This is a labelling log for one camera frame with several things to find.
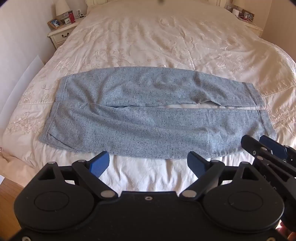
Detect grey speckled pants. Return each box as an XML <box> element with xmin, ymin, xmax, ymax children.
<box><xmin>38</xmin><ymin>66</ymin><xmax>277</xmax><ymax>161</ymax></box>

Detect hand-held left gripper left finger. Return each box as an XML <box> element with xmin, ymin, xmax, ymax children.
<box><xmin>37</xmin><ymin>151</ymin><xmax>116</xmax><ymax>200</ymax></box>

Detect cream embroidered bedspread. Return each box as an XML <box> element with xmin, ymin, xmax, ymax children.
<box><xmin>0</xmin><ymin>4</ymin><xmax>296</xmax><ymax>193</ymax></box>

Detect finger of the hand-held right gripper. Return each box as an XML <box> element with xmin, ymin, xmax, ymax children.
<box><xmin>259</xmin><ymin>135</ymin><xmax>296</xmax><ymax>167</ymax></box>
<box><xmin>241</xmin><ymin>135</ymin><xmax>296</xmax><ymax>198</ymax></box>

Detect wide wooden photo frame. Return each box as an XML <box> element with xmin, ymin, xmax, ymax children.
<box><xmin>241</xmin><ymin>9</ymin><xmax>255</xmax><ymax>22</ymax></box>

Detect cream bedside table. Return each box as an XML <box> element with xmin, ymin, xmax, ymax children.
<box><xmin>47</xmin><ymin>14</ymin><xmax>84</xmax><ymax>49</ymax></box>
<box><xmin>231</xmin><ymin>13</ymin><xmax>264</xmax><ymax>37</ymax></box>

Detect white table lamp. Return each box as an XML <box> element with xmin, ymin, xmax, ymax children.
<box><xmin>55</xmin><ymin>0</ymin><xmax>70</xmax><ymax>15</ymax></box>

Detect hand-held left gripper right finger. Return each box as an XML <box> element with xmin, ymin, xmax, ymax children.
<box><xmin>180</xmin><ymin>151</ymin><xmax>261</xmax><ymax>200</ymax></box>

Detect person's right hand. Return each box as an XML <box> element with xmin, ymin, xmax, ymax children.
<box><xmin>277</xmin><ymin>221</ymin><xmax>296</xmax><ymax>241</ymax></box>

